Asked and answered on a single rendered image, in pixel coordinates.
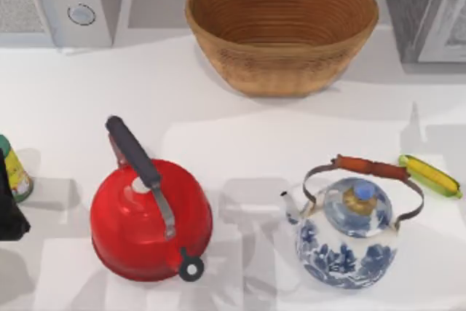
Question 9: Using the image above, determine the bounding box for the brown woven basket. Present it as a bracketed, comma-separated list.
[185, 0, 380, 99]

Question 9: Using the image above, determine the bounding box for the blue and white kettle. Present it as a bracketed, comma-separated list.
[280, 154, 425, 290]

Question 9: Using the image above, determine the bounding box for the microwave knob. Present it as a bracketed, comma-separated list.
[67, 3, 97, 26]

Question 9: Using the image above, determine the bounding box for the yellow corn cob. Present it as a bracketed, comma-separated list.
[398, 154, 464, 200]

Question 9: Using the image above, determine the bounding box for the green and yellow can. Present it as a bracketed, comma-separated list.
[0, 134, 35, 204]

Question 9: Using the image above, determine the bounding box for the pale microwave oven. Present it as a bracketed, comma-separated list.
[0, 0, 115, 49]

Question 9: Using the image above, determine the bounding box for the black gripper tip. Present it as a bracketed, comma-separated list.
[0, 147, 31, 243]

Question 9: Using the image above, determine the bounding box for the red kettle with black handle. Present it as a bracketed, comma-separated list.
[90, 115, 214, 283]

